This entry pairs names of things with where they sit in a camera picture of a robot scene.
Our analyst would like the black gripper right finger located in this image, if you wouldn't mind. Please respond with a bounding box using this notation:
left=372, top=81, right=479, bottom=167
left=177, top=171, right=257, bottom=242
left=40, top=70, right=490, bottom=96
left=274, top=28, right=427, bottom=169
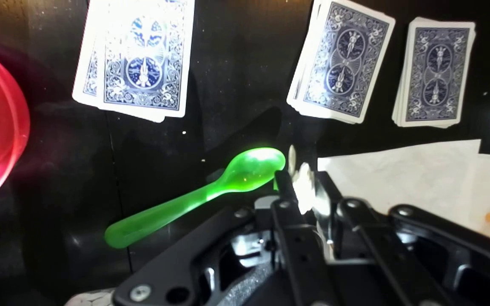
left=297, top=169, right=490, bottom=306

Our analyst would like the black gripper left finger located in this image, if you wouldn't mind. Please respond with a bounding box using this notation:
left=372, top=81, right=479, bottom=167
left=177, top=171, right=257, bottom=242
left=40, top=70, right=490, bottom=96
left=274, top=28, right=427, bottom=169
left=110, top=169, right=337, bottom=306

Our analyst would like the white paper with snacks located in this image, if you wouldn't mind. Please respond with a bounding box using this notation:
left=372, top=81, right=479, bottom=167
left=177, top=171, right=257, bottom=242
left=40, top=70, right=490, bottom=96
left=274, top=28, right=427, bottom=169
left=316, top=138, right=490, bottom=247

